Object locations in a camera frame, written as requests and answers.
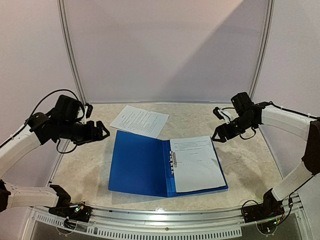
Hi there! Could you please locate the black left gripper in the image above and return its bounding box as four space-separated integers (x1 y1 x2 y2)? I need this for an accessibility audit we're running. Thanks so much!
59 119 110 146

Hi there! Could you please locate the white printed paper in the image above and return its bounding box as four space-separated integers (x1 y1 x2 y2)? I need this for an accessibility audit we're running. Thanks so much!
170 136 227 194
110 105 170 139

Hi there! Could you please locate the blue plastic folder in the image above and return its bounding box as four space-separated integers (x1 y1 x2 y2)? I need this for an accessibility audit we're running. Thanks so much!
108 131 229 198

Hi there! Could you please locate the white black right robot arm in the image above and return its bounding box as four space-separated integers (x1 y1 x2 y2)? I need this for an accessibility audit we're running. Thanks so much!
211 92 320 218

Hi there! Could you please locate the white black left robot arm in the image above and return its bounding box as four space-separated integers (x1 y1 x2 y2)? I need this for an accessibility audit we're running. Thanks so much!
0 94 110 217

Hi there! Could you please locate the metal folder clip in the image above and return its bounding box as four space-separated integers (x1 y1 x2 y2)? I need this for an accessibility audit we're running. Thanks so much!
169 151 178 175

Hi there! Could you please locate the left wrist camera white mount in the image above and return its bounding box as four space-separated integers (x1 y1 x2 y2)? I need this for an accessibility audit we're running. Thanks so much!
81 103 93 125

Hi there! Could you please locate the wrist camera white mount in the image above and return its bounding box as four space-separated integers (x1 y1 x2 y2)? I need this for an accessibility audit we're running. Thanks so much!
81 103 93 125
212 107 233 124

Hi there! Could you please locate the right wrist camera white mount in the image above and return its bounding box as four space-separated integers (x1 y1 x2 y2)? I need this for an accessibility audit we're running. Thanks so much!
212 107 233 124

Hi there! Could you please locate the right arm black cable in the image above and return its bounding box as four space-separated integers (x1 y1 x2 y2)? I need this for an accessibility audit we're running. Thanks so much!
219 101 318 140

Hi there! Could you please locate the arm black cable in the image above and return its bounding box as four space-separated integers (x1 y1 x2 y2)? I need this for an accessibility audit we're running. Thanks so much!
219 101 318 140
23 89 87 154

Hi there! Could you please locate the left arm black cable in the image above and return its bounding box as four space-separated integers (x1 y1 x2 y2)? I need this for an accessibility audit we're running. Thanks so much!
23 89 87 154

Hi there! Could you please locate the left aluminium frame post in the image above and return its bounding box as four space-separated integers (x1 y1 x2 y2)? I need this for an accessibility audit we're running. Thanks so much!
57 0 87 104

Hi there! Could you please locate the aluminium frame post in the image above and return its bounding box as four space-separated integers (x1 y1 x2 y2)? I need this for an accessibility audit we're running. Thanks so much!
248 0 275 100
57 0 87 104

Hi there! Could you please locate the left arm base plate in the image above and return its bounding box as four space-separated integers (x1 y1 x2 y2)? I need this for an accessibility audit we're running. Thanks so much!
48 203 93 223

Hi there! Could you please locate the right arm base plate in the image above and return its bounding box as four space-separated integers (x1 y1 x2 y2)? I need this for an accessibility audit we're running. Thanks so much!
241 197 294 226

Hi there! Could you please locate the aluminium front rail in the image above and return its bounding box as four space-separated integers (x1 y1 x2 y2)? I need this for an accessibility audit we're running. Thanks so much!
22 194 313 240

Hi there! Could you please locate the right aluminium frame post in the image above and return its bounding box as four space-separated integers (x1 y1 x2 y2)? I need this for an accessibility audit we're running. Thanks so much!
248 0 275 100

